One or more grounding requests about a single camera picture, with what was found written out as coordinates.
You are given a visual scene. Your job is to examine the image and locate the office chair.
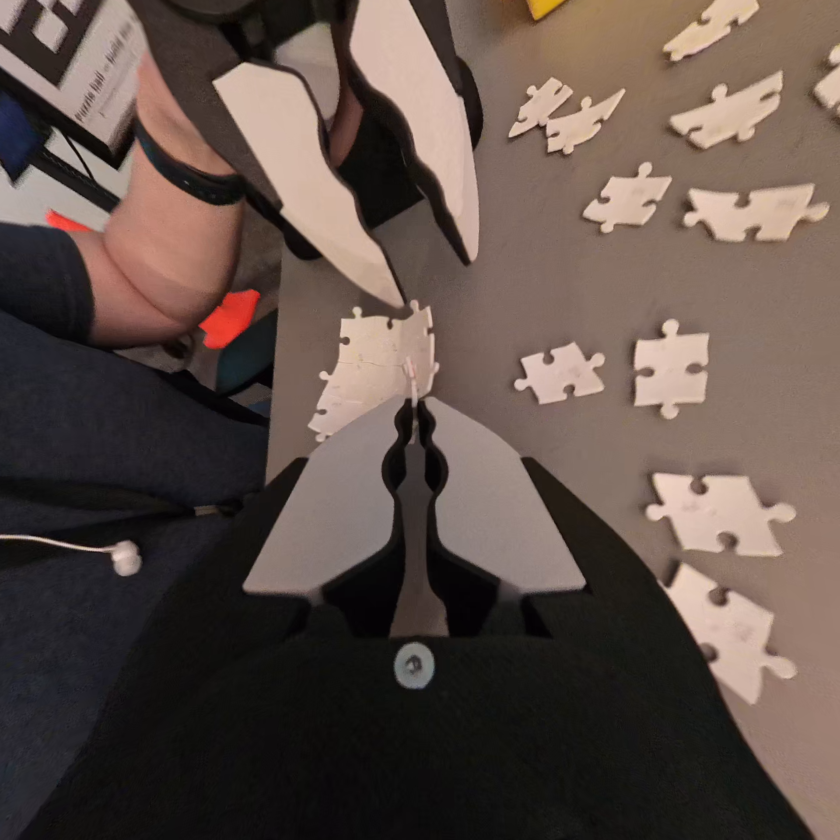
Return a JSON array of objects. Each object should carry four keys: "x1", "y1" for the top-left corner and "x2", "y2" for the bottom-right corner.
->
[{"x1": 164, "y1": 308, "x2": 278, "y2": 421}]

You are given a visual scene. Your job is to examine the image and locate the red panel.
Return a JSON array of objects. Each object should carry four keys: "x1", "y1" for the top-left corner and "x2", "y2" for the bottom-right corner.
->
[{"x1": 46, "y1": 209, "x2": 261, "y2": 350}]

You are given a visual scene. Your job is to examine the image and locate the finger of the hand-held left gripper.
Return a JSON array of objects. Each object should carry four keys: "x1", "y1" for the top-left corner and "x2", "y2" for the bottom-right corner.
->
[
  {"x1": 348, "y1": 0, "x2": 481, "y2": 266},
  {"x1": 213, "y1": 62, "x2": 406, "y2": 307}
]

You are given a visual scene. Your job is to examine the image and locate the person's left forearm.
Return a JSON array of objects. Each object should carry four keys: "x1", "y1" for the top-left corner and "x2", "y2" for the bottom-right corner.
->
[{"x1": 72, "y1": 147, "x2": 247, "y2": 349}]

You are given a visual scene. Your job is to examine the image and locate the coded sign board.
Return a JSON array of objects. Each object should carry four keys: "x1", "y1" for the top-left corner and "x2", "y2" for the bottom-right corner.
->
[{"x1": 0, "y1": 0, "x2": 148, "y2": 155}]

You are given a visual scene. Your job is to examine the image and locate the black wristband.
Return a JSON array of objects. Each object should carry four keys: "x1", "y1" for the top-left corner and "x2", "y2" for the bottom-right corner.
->
[{"x1": 133, "y1": 118, "x2": 247, "y2": 207}]

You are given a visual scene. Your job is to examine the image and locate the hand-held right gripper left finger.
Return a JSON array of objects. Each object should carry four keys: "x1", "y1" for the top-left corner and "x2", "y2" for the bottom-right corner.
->
[{"x1": 243, "y1": 397, "x2": 409, "y2": 598}]

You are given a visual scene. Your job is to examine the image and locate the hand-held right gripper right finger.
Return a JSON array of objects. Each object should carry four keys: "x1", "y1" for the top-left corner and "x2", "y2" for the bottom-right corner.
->
[{"x1": 420, "y1": 397, "x2": 587, "y2": 595}]

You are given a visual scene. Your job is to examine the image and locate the scattered loose puzzle pieces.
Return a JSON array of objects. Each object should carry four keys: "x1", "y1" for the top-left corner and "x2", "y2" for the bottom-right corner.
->
[{"x1": 508, "y1": 0, "x2": 840, "y2": 706}]

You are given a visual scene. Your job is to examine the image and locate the assembled white puzzle section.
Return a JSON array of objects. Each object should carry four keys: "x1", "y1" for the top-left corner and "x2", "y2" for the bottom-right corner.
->
[{"x1": 308, "y1": 301, "x2": 439, "y2": 442}]

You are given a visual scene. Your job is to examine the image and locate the single white jigsaw piece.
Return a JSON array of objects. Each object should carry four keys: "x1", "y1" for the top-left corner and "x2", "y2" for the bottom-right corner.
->
[{"x1": 406, "y1": 357, "x2": 422, "y2": 447}]

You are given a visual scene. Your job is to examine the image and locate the white earphone cable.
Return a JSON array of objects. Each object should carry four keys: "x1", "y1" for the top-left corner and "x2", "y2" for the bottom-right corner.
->
[{"x1": 0, "y1": 535, "x2": 143, "y2": 577}]

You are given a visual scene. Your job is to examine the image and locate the person's left hand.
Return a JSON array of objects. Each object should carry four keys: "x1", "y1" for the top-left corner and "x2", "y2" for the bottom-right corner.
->
[{"x1": 136, "y1": 56, "x2": 242, "y2": 179}]

